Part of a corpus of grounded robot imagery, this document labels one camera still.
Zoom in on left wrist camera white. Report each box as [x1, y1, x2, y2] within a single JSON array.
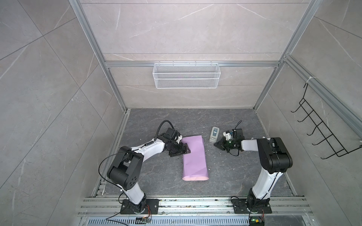
[[176, 135, 183, 144]]

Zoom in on white tape dispenser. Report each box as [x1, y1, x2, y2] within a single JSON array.
[[209, 127, 220, 143]]

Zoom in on white wire mesh basket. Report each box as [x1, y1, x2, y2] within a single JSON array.
[[152, 63, 221, 89]]

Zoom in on pink wrapping paper sheet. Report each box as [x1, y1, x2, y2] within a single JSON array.
[[181, 135, 209, 181]]

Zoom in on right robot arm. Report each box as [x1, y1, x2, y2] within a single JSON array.
[[214, 129, 293, 214]]

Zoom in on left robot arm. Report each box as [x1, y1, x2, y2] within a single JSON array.
[[107, 128, 191, 214]]

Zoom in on black wire hook rack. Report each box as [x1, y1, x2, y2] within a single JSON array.
[[290, 83, 362, 160]]

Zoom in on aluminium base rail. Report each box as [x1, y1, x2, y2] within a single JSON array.
[[76, 196, 318, 226]]

